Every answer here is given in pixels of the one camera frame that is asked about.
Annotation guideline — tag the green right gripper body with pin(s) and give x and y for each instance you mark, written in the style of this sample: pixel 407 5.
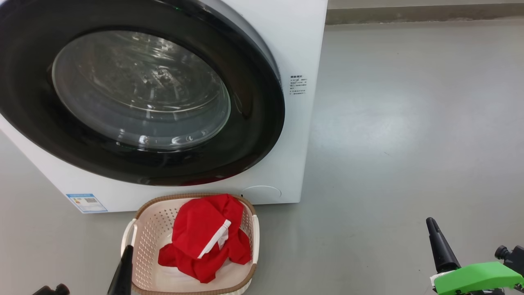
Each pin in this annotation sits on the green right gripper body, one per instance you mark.
pixel 470 280

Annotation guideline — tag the red garment with white trim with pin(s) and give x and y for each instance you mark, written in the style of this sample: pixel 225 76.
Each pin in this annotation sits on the red garment with white trim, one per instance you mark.
pixel 196 229

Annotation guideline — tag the blue energy label sticker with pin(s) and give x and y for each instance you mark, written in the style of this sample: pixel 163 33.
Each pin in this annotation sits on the blue energy label sticker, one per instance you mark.
pixel 86 203

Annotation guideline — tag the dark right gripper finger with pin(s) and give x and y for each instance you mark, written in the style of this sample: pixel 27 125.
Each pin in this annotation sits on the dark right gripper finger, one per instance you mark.
pixel 442 250

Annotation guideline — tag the white front-load washing machine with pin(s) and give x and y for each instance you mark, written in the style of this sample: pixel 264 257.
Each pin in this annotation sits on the white front-load washing machine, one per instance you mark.
pixel 294 143

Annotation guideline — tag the round white filter cover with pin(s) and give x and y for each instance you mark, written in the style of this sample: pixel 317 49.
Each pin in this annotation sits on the round white filter cover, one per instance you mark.
pixel 262 196

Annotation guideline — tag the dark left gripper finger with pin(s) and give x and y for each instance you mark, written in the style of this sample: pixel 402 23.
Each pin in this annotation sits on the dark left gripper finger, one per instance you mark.
pixel 124 274

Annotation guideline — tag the black text warning label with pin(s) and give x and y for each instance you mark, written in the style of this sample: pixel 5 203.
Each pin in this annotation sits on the black text warning label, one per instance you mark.
pixel 298 85

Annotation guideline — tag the dark round glass washer door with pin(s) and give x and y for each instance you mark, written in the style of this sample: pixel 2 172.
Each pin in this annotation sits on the dark round glass washer door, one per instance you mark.
pixel 139 90

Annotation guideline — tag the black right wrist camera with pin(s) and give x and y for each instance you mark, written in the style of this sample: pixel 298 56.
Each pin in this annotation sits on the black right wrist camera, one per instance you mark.
pixel 516 256

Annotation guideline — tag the cream perforated laundry basket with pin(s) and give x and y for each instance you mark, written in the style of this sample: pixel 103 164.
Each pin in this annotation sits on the cream perforated laundry basket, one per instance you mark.
pixel 149 246

